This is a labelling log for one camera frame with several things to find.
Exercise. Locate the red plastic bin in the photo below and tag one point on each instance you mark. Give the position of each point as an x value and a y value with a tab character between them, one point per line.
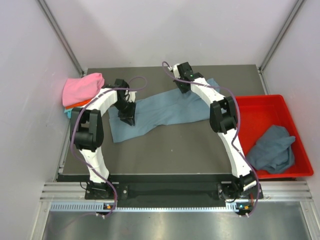
257	114

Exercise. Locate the folded teal t-shirt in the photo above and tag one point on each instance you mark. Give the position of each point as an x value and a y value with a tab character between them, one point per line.
68	112

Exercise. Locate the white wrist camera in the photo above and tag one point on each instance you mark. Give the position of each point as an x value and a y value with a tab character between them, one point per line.
130	96
174	70

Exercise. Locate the aluminium frame rail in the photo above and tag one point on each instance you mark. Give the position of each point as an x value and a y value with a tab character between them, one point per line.
273	191

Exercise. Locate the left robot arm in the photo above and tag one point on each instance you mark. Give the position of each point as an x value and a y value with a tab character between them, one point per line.
87	133

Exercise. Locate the grey-blue polo shirt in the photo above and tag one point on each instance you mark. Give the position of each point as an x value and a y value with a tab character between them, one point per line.
167	108

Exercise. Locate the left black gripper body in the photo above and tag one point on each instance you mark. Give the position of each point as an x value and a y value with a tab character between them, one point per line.
125	108

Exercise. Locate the folded orange t-shirt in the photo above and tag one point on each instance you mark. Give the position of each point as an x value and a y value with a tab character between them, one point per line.
79	104

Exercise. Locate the grey slotted cable duct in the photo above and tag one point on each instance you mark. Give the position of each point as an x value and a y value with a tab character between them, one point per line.
104	207

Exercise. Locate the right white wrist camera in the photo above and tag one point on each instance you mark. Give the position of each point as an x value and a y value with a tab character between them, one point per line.
174	70

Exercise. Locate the folded pink t-shirt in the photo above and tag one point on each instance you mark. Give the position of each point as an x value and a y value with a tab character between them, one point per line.
78	90

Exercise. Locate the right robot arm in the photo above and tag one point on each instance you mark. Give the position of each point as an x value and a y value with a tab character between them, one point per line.
224	119

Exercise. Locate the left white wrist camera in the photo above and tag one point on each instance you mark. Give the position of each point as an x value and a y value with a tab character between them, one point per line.
130	96

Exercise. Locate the grey-blue shirt in bin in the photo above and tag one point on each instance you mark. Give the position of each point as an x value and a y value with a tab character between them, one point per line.
273	152

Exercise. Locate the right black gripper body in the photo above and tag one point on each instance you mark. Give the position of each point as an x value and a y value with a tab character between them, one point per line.
180	85

